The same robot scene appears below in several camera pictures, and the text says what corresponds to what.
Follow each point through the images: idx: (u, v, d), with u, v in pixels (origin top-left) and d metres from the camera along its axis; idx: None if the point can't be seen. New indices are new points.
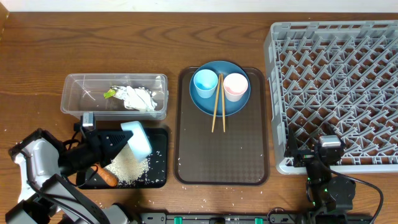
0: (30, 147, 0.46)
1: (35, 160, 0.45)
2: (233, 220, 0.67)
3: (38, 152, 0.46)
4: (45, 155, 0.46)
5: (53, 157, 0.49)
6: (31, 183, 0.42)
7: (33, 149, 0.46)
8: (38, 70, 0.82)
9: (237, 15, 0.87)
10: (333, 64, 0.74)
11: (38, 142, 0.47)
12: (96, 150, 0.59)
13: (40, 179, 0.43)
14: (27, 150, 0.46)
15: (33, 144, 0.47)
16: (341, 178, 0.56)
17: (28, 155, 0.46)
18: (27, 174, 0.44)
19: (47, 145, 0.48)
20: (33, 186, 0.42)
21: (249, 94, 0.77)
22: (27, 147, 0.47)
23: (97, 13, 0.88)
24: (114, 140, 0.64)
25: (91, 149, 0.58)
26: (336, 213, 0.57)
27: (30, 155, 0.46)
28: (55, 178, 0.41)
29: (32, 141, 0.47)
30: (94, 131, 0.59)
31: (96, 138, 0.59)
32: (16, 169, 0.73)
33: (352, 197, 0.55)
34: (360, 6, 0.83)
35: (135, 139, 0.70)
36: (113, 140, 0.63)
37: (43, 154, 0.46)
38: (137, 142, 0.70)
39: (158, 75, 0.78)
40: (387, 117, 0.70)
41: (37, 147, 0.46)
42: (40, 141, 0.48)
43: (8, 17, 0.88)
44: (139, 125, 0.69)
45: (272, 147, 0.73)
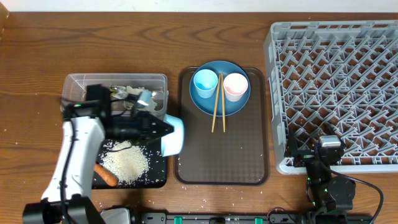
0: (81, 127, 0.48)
1: (75, 152, 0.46)
2: (233, 220, 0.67)
3: (84, 141, 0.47)
4: (87, 145, 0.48)
5: (94, 150, 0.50)
6: (62, 187, 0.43)
7: (82, 134, 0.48)
8: (38, 70, 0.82)
9: (237, 14, 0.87)
10: (333, 64, 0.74)
11: (90, 124, 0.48)
12: (142, 131, 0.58)
13: (70, 185, 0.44)
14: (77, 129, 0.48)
15: (84, 124, 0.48)
16: (340, 178, 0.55)
17: (74, 137, 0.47)
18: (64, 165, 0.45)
19: (96, 130, 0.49)
20: (62, 191, 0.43)
21: (249, 94, 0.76)
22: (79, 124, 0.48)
23: (97, 12, 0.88)
24: (157, 128, 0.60)
25: (137, 126, 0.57)
26: (336, 213, 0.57)
27: (76, 139, 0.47)
28: (84, 203, 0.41)
29: (86, 118, 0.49)
30: (147, 113, 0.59)
31: (145, 121, 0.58)
32: (15, 169, 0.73)
33: (352, 197, 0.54)
34: (361, 6, 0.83)
35: (173, 137, 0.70)
36: (157, 128, 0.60)
37: (86, 147, 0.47)
38: (171, 140, 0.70)
39: (160, 75, 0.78)
40: (387, 117, 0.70)
41: (86, 133, 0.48)
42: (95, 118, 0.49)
43: (8, 16, 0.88)
44: (181, 124, 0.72)
45: (272, 147, 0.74)
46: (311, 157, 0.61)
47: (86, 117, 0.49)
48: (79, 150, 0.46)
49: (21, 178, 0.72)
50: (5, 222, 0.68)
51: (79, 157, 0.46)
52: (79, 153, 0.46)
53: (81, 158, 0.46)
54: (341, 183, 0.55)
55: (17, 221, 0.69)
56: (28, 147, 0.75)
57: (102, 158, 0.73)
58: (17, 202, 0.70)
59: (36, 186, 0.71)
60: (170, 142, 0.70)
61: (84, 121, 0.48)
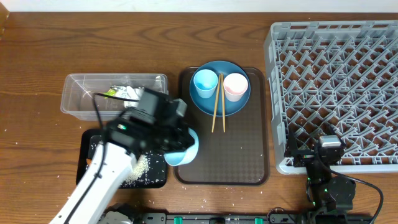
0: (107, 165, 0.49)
1: (91, 192, 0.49)
2: (233, 220, 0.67)
3: (105, 184, 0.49)
4: (106, 188, 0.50)
5: (113, 189, 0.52)
6: None
7: (106, 175, 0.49)
8: (38, 70, 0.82)
9: (237, 14, 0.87)
10: (333, 64, 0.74)
11: (119, 166, 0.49)
12: (182, 145, 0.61)
13: None
14: (104, 167, 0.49)
15: (112, 164, 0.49)
16: (340, 178, 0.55)
17: (98, 174, 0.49)
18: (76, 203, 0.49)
19: (122, 174, 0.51)
20: None
21: (249, 94, 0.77)
22: (107, 159, 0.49)
23: (97, 13, 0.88)
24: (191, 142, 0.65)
25: (179, 141, 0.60)
26: (336, 213, 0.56)
27: (99, 175, 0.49)
28: None
29: (118, 155, 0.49)
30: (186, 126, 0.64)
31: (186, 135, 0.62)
32: (15, 169, 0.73)
33: (352, 197, 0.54)
34: (361, 6, 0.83)
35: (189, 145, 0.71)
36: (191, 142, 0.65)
37: (102, 191, 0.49)
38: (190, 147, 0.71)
39: (158, 75, 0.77)
40: (387, 117, 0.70)
41: (110, 175, 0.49)
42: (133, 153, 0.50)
43: (8, 17, 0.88)
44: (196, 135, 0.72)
45: (272, 147, 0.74)
46: (313, 157, 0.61)
47: (117, 155, 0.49)
48: (94, 193, 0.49)
49: (21, 178, 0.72)
50: (5, 221, 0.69)
51: (92, 203, 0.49)
52: (93, 197, 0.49)
53: (93, 205, 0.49)
54: (341, 183, 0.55)
55: (17, 221, 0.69)
56: (28, 147, 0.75)
57: None
58: (17, 202, 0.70)
59: (36, 186, 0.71)
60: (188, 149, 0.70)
61: (115, 159, 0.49)
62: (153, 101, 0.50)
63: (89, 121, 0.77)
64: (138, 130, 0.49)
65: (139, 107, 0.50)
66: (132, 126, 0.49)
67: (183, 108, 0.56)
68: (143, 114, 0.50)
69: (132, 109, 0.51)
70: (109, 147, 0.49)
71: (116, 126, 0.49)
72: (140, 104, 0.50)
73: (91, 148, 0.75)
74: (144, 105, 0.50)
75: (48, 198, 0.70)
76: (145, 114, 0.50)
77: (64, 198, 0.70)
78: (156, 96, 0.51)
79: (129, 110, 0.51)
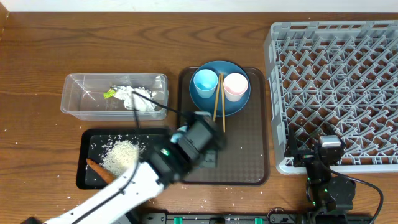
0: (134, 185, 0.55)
1: (107, 203, 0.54)
2: (233, 220, 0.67)
3: (125, 201, 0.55)
4: (122, 205, 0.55)
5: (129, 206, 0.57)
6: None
7: (129, 194, 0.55)
8: (38, 70, 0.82)
9: (237, 14, 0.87)
10: (333, 64, 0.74)
11: (143, 191, 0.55)
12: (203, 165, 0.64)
13: None
14: (130, 185, 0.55)
15: (138, 186, 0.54)
16: (340, 178, 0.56)
17: (122, 190, 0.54)
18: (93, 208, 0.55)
19: (143, 198, 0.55)
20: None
21: (249, 94, 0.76)
22: (136, 179, 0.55)
23: (97, 13, 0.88)
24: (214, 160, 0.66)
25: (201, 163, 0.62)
26: (336, 213, 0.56)
27: (122, 191, 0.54)
28: None
29: (147, 179, 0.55)
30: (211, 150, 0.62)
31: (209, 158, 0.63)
32: (15, 169, 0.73)
33: (351, 197, 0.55)
34: (361, 6, 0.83)
35: None
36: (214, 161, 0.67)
37: (117, 206, 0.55)
38: None
39: (158, 75, 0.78)
40: (387, 117, 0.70)
41: (132, 195, 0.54)
42: (164, 180, 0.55)
43: (8, 16, 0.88)
44: None
45: (272, 147, 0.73)
46: (311, 157, 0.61)
47: (145, 180, 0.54)
48: (112, 206, 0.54)
49: (20, 178, 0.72)
50: (5, 221, 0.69)
51: (107, 213, 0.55)
52: (110, 208, 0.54)
53: (108, 215, 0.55)
54: (341, 183, 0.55)
55: (17, 221, 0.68)
56: (28, 147, 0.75)
57: (102, 158, 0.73)
58: (17, 202, 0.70)
59: (36, 186, 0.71)
60: None
61: (143, 182, 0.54)
62: (204, 139, 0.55)
63: (89, 121, 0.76)
64: (180, 161, 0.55)
65: (189, 137, 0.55)
66: (175, 155, 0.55)
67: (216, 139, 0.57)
68: (189, 147, 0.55)
69: (181, 137, 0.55)
70: (143, 168, 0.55)
71: (162, 150, 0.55)
72: (191, 135, 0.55)
73: (91, 148, 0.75)
74: (194, 139, 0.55)
75: (48, 198, 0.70)
76: (191, 147, 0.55)
77: (64, 198, 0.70)
78: (208, 134, 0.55)
79: (178, 136, 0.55)
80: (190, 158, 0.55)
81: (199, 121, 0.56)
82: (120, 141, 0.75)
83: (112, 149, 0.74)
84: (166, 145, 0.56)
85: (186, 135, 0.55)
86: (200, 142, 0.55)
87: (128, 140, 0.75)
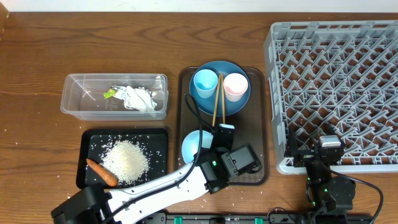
0: (188, 182, 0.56)
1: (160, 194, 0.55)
2: (233, 220, 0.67)
3: (177, 195, 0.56)
4: (174, 198, 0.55)
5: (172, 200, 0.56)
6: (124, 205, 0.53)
7: (181, 188, 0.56)
8: (38, 70, 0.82)
9: (237, 14, 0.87)
10: (333, 64, 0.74)
11: (193, 189, 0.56)
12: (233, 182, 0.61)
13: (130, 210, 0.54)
14: (185, 181, 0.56)
15: (190, 183, 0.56)
16: (340, 178, 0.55)
17: (178, 182, 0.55)
18: (147, 195, 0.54)
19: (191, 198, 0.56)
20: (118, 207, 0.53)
21: (249, 94, 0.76)
22: (190, 177, 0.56)
23: (97, 13, 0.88)
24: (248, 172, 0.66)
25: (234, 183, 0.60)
26: (336, 213, 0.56)
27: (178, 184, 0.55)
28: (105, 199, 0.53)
29: (199, 180, 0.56)
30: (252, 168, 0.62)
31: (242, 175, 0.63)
32: (15, 169, 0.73)
33: (352, 197, 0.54)
34: (361, 6, 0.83)
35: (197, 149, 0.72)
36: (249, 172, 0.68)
37: (168, 198, 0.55)
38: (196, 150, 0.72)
39: (158, 75, 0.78)
40: (387, 117, 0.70)
41: (183, 191, 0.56)
42: (208, 188, 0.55)
43: (8, 17, 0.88)
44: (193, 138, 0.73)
45: (272, 147, 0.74)
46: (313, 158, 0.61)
47: (198, 179, 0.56)
48: (163, 196, 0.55)
49: (21, 178, 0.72)
50: (5, 221, 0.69)
51: (158, 203, 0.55)
52: (161, 198, 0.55)
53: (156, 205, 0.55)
54: (341, 183, 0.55)
55: (17, 221, 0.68)
56: (28, 147, 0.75)
57: (102, 158, 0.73)
58: (17, 203, 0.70)
59: (35, 186, 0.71)
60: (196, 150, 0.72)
61: (195, 181, 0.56)
62: (247, 160, 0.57)
63: (89, 120, 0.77)
64: (222, 176, 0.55)
65: (233, 157, 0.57)
66: (217, 169, 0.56)
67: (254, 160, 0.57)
68: (231, 166, 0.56)
69: (226, 155, 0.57)
70: (196, 169, 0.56)
71: (211, 160, 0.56)
72: (236, 155, 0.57)
73: (91, 148, 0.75)
74: (238, 158, 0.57)
75: (48, 198, 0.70)
76: (232, 165, 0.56)
77: (63, 198, 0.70)
78: (251, 160, 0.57)
79: (224, 154, 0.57)
80: (229, 177, 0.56)
81: (245, 146, 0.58)
82: (120, 141, 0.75)
83: (112, 149, 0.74)
84: (214, 157, 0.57)
85: (231, 154, 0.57)
86: (243, 162, 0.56)
87: (128, 140, 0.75)
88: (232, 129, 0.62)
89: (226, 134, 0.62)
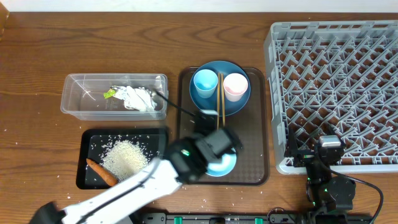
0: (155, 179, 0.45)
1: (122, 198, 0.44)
2: (233, 220, 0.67)
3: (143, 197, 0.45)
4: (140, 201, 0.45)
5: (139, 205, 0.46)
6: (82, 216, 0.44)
7: (146, 190, 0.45)
8: (38, 69, 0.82)
9: (237, 14, 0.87)
10: (333, 64, 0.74)
11: (162, 186, 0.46)
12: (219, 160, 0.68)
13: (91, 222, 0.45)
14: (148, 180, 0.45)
15: (158, 180, 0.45)
16: (341, 178, 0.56)
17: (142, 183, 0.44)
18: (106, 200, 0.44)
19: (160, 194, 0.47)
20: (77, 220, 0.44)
21: (249, 94, 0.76)
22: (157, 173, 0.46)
23: (97, 13, 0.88)
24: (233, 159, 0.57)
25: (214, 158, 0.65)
26: (336, 212, 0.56)
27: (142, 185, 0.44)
28: None
29: (168, 175, 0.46)
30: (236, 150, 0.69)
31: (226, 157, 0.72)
32: (15, 169, 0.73)
33: (352, 197, 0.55)
34: (360, 6, 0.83)
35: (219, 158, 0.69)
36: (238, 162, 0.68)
37: (134, 201, 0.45)
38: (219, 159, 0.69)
39: (158, 75, 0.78)
40: (387, 117, 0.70)
41: (151, 191, 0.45)
42: (181, 180, 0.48)
43: (8, 16, 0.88)
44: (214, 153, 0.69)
45: (272, 147, 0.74)
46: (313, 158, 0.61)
47: (165, 177, 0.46)
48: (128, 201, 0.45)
49: (21, 178, 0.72)
50: (5, 221, 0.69)
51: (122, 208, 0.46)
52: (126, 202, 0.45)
53: (124, 209, 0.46)
54: (341, 183, 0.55)
55: (17, 221, 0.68)
56: (28, 147, 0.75)
57: (102, 158, 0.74)
58: (17, 202, 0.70)
59: (36, 186, 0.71)
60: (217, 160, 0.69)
61: (163, 174, 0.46)
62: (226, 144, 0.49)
63: (89, 121, 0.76)
64: (197, 163, 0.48)
65: (209, 141, 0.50)
66: (192, 157, 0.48)
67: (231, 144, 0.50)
68: (208, 152, 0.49)
69: (202, 141, 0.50)
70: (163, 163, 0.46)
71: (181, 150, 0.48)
72: (212, 139, 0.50)
73: (91, 148, 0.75)
74: (214, 142, 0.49)
75: (48, 198, 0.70)
76: (209, 152, 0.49)
77: (63, 198, 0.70)
78: (229, 142, 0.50)
79: (198, 140, 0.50)
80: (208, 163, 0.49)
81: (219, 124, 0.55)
82: (120, 141, 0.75)
83: (112, 149, 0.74)
84: (186, 145, 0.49)
85: (206, 140, 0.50)
86: (220, 145, 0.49)
87: (128, 140, 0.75)
88: (213, 115, 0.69)
89: (209, 119, 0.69)
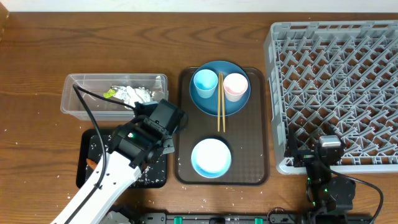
0: (109, 175, 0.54)
1: (87, 201, 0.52)
2: (233, 220, 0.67)
3: (105, 193, 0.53)
4: (104, 198, 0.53)
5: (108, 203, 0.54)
6: None
7: (106, 187, 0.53)
8: (38, 70, 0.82)
9: (237, 14, 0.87)
10: (333, 64, 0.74)
11: (120, 179, 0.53)
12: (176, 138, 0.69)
13: None
14: (105, 177, 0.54)
15: (113, 174, 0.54)
16: (341, 178, 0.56)
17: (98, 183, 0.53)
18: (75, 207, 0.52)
19: (122, 186, 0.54)
20: None
21: (249, 94, 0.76)
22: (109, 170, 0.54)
23: (97, 13, 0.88)
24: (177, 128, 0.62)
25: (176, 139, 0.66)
26: (336, 212, 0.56)
27: (100, 184, 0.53)
28: None
29: (120, 165, 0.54)
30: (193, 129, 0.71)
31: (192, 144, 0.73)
32: (15, 169, 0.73)
33: (352, 197, 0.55)
34: (360, 6, 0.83)
35: (204, 154, 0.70)
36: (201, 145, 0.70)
37: (101, 201, 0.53)
38: (204, 155, 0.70)
39: (158, 75, 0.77)
40: (387, 117, 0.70)
41: (111, 185, 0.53)
42: (138, 163, 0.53)
43: (8, 16, 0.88)
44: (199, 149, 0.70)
45: (272, 147, 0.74)
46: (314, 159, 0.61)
47: (119, 167, 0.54)
48: (94, 202, 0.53)
49: (21, 178, 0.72)
50: (5, 222, 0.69)
51: (91, 211, 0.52)
52: (92, 204, 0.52)
53: (98, 205, 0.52)
54: (341, 183, 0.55)
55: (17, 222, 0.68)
56: (28, 147, 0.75)
57: None
58: (17, 202, 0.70)
59: (36, 186, 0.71)
60: (205, 157, 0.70)
61: (117, 170, 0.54)
62: (167, 113, 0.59)
63: (89, 121, 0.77)
64: (152, 139, 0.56)
65: (155, 117, 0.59)
66: (143, 134, 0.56)
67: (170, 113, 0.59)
68: (157, 127, 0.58)
69: (147, 119, 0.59)
70: (114, 154, 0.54)
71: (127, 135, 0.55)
72: (156, 116, 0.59)
73: (91, 148, 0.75)
74: (158, 116, 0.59)
75: (48, 198, 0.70)
76: (158, 126, 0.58)
77: (63, 198, 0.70)
78: (171, 111, 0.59)
79: (144, 120, 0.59)
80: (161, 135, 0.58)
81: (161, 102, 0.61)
82: None
83: None
84: (132, 127, 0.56)
85: (150, 117, 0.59)
86: (162, 118, 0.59)
87: None
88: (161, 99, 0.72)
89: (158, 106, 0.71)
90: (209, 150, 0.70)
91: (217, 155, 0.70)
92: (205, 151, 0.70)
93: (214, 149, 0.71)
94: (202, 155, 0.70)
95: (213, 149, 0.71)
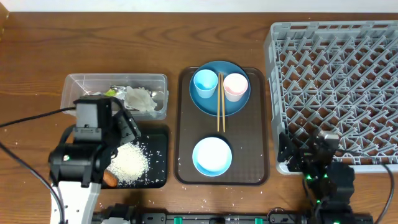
0: (68, 206, 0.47)
1: None
2: (233, 220, 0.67)
3: None
4: None
5: None
6: None
7: (71, 220, 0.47)
8: (38, 69, 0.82)
9: (237, 15, 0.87)
10: (333, 64, 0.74)
11: (81, 204, 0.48)
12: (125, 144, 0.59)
13: None
14: (66, 210, 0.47)
15: (71, 203, 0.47)
16: (337, 163, 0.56)
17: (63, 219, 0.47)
18: None
19: (86, 211, 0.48)
20: None
21: (249, 94, 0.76)
22: (66, 201, 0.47)
23: (97, 13, 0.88)
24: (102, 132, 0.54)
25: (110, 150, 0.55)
26: (338, 201, 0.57)
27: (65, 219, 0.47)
28: None
29: (73, 191, 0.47)
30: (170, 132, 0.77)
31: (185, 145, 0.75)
32: (15, 169, 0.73)
33: (352, 180, 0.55)
34: (360, 6, 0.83)
35: (205, 155, 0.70)
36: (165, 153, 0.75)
37: None
38: (205, 155, 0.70)
39: (159, 75, 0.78)
40: (387, 117, 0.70)
41: (75, 214, 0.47)
42: (90, 179, 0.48)
43: (8, 16, 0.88)
44: (199, 149, 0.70)
45: (272, 147, 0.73)
46: (318, 152, 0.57)
47: (73, 195, 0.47)
48: None
49: (21, 178, 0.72)
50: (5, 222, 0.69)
51: None
52: None
53: None
54: (337, 165, 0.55)
55: (17, 221, 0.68)
56: (28, 147, 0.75)
57: None
58: (16, 203, 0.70)
59: (36, 186, 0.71)
60: (205, 157, 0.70)
61: (74, 198, 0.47)
62: (94, 111, 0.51)
63: None
64: (89, 147, 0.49)
65: (82, 124, 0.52)
66: (78, 147, 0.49)
67: (91, 112, 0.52)
68: (89, 131, 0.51)
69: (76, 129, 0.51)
70: (62, 185, 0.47)
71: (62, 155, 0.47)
72: (83, 121, 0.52)
73: None
74: (84, 119, 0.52)
75: (48, 198, 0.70)
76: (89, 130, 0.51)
77: None
78: (95, 107, 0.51)
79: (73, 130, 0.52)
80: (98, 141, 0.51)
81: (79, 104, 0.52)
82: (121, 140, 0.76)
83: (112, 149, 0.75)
84: (64, 145, 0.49)
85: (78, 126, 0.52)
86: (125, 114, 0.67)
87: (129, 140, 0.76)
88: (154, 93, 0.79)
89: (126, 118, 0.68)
90: (210, 150, 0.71)
91: (216, 154, 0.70)
92: (205, 152, 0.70)
93: (212, 149, 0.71)
94: (202, 158, 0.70)
95: (212, 149, 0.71)
